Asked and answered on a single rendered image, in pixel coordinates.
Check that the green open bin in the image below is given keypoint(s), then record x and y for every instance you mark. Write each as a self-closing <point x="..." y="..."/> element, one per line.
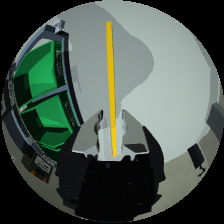
<point x="38" y="72"/>
<point x="46" y="123"/>
<point x="51" y="152"/>

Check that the yellow bar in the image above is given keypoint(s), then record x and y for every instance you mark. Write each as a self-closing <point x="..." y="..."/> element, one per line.
<point x="111" y="83"/>

